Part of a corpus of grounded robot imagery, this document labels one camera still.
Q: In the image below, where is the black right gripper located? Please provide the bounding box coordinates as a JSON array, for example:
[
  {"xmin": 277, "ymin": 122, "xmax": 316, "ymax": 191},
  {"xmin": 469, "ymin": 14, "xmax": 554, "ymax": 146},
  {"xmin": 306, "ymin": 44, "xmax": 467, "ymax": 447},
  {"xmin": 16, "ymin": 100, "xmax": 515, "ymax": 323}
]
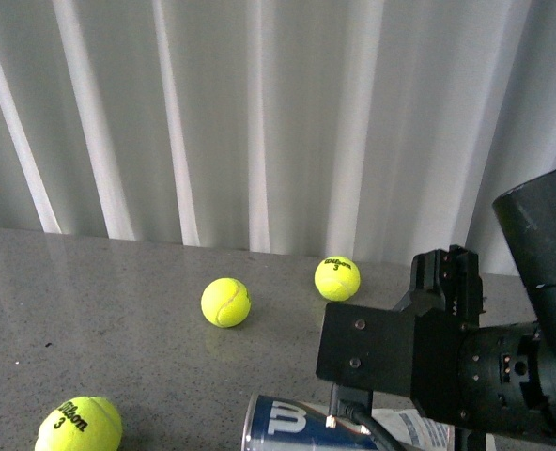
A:
[{"xmin": 396, "ymin": 245, "xmax": 553, "ymax": 431}]

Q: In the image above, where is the clear Wilson tennis can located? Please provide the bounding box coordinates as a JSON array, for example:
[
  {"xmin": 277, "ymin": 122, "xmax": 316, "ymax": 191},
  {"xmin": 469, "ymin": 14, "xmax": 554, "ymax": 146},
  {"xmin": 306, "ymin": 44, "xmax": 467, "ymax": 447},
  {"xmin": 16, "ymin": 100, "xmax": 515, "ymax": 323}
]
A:
[{"xmin": 240, "ymin": 395, "xmax": 455, "ymax": 450}]

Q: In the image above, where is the far Wilson tennis ball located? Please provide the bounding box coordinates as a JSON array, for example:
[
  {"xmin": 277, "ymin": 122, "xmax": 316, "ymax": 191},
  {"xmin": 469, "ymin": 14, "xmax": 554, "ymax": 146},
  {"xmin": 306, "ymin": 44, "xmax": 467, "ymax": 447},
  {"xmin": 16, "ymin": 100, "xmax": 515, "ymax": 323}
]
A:
[{"xmin": 314, "ymin": 256, "xmax": 361, "ymax": 302}]

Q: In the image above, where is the wilson tennis ball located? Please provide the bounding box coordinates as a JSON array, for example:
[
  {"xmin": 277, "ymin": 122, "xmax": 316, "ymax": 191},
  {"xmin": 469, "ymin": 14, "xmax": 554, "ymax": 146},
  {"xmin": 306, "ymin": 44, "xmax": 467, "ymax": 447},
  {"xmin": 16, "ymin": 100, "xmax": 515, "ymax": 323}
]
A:
[
  {"xmin": 35, "ymin": 396, "xmax": 123, "ymax": 451},
  {"xmin": 314, "ymin": 256, "xmax": 361, "ymax": 302}
]

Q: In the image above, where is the middle yellow tennis ball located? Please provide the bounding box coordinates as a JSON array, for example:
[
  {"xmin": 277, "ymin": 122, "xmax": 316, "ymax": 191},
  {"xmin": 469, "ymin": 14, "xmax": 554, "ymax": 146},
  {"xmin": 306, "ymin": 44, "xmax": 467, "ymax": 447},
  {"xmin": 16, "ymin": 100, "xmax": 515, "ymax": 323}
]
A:
[{"xmin": 201, "ymin": 278, "xmax": 252, "ymax": 328}]

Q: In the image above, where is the near Wilson tennis ball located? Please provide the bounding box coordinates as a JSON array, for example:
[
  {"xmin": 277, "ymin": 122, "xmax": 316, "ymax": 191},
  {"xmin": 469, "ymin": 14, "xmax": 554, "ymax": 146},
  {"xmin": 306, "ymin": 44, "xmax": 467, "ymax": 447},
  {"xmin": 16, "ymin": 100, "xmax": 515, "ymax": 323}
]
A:
[{"xmin": 35, "ymin": 396, "xmax": 123, "ymax": 451}]

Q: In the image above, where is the white pleated curtain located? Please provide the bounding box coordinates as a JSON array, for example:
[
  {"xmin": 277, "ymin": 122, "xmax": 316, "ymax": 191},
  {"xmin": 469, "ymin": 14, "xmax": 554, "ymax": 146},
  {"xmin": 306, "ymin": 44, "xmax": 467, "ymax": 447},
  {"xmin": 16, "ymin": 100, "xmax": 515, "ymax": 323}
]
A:
[{"xmin": 0, "ymin": 1, "xmax": 556, "ymax": 274}]

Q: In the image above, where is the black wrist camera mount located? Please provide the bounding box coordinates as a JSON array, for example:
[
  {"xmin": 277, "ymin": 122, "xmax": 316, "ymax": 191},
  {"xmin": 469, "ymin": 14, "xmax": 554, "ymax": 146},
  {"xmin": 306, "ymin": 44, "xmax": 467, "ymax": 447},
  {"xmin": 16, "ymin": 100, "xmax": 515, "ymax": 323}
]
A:
[{"xmin": 316, "ymin": 303, "xmax": 415, "ymax": 397}]

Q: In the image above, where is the black camera cable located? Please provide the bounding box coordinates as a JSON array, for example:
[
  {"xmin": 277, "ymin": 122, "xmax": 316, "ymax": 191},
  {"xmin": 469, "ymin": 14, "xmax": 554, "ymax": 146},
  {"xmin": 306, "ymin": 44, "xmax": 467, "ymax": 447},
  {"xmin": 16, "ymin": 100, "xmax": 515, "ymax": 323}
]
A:
[{"xmin": 327, "ymin": 383, "xmax": 409, "ymax": 451}]

